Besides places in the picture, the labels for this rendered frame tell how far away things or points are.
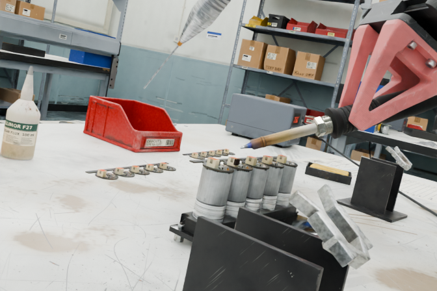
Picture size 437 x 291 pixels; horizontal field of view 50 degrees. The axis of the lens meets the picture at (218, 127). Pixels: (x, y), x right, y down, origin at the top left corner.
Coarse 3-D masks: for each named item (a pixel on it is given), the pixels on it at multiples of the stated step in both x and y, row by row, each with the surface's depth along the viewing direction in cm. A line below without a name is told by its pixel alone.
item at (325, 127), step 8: (320, 120) 36; (328, 120) 36; (296, 128) 36; (304, 128) 36; (312, 128) 36; (320, 128) 36; (328, 128) 36; (264, 136) 36; (272, 136) 36; (280, 136) 36; (288, 136) 36; (296, 136) 36; (256, 144) 35; (264, 144) 36; (272, 144) 36
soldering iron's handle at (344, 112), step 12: (384, 96) 37; (336, 108) 36; (348, 108) 36; (372, 108) 36; (408, 108) 36; (420, 108) 37; (336, 120) 35; (348, 120) 36; (384, 120) 36; (336, 132) 36; (348, 132) 36
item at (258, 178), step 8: (256, 168) 40; (256, 176) 40; (264, 176) 40; (256, 184) 40; (264, 184) 41; (248, 192) 40; (256, 192) 40; (248, 200) 40; (256, 200) 40; (248, 208) 40; (256, 208) 41
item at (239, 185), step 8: (232, 176) 38; (240, 176) 38; (248, 176) 38; (232, 184) 38; (240, 184) 38; (248, 184) 39; (232, 192) 38; (240, 192) 38; (232, 200) 38; (240, 200) 38; (232, 208) 38; (224, 216) 38; (232, 216) 38
